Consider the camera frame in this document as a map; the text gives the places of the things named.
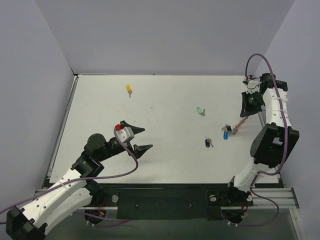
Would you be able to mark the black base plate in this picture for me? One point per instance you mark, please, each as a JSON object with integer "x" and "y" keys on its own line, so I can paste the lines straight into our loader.
{"x": 169, "y": 201}

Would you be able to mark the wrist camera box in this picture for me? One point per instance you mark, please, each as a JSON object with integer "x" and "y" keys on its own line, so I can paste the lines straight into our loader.
{"x": 251, "y": 84}
{"x": 124, "y": 133}

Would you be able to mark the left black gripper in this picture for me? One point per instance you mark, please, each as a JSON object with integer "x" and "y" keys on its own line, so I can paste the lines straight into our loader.
{"x": 130, "y": 145}

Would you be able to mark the green tagged key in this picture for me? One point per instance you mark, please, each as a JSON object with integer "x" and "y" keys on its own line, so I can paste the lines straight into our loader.
{"x": 201, "y": 111}

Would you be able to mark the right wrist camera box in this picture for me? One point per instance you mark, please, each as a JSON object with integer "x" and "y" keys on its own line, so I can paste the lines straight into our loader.
{"x": 251, "y": 84}

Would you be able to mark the yellow tagged key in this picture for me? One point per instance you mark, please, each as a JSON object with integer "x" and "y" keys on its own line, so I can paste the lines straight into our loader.
{"x": 129, "y": 90}

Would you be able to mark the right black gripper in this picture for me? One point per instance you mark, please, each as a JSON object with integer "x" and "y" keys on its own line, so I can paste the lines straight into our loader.
{"x": 249, "y": 106}

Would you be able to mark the dark blue tagged key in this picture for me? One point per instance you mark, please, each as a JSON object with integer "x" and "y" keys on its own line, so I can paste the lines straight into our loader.
{"x": 208, "y": 143}

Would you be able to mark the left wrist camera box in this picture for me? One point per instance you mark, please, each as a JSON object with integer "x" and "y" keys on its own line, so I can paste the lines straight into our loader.
{"x": 124, "y": 133}

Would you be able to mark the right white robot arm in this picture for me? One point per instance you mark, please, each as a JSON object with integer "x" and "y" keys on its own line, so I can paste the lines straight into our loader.
{"x": 274, "y": 143}

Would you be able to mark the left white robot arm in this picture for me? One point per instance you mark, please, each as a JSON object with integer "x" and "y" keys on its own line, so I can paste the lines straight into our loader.
{"x": 32, "y": 219}

